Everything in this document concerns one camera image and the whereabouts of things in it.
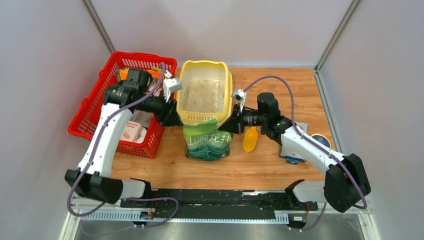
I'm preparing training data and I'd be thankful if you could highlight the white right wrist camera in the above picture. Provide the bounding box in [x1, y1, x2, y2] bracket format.
[231, 88, 247, 114]

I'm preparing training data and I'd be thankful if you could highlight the yellow litter scoop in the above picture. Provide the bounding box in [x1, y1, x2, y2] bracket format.
[242, 126, 258, 152]

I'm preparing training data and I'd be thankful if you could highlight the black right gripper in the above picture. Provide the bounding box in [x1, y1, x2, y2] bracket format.
[218, 102, 268, 135]

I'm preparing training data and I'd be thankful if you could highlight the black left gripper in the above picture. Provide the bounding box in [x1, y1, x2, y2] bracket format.
[134, 88, 184, 127]

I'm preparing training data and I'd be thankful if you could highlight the red plastic basket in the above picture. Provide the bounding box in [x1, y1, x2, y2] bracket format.
[68, 51, 178, 159]

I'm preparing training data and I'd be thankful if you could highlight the blue razor package box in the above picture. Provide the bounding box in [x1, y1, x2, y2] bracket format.
[279, 136, 306, 165]

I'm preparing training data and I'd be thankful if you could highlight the orange sponge pack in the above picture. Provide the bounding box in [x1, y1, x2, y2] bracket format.
[116, 67, 130, 84]

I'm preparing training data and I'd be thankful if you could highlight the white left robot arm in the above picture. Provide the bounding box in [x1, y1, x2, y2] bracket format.
[64, 67, 182, 208]

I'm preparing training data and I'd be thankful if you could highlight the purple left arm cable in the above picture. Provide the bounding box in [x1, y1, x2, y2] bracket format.
[66, 61, 180, 229]

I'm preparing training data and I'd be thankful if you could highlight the green cat litter bag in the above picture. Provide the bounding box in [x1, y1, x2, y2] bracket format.
[182, 118, 234, 162]

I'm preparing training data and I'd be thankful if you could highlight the yellow litter box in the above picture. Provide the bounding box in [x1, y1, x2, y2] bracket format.
[175, 60, 233, 126]

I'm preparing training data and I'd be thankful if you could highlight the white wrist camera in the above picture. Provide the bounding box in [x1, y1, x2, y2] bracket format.
[162, 70, 183, 102]
[231, 88, 247, 114]

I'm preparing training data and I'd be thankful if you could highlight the pink sponge box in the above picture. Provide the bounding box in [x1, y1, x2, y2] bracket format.
[120, 110, 154, 144]

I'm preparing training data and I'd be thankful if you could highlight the masking tape roll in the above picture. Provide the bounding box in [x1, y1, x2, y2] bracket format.
[311, 133, 332, 148]

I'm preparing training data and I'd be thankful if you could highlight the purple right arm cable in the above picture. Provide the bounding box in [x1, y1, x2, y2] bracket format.
[243, 75, 369, 232]

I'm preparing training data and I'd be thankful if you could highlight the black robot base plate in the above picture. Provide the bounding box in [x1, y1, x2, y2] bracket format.
[120, 188, 318, 220]

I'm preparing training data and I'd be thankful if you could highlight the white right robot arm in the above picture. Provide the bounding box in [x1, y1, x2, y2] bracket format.
[219, 89, 372, 213]

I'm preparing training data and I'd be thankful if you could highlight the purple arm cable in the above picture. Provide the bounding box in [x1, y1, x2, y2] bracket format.
[243, 75, 369, 232]
[66, 61, 180, 229]

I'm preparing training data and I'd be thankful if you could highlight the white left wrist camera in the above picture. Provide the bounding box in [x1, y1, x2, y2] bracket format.
[162, 70, 183, 102]

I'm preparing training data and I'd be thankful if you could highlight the orange patterned snack box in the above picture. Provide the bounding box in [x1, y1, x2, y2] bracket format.
[148, 67, 167, 79]

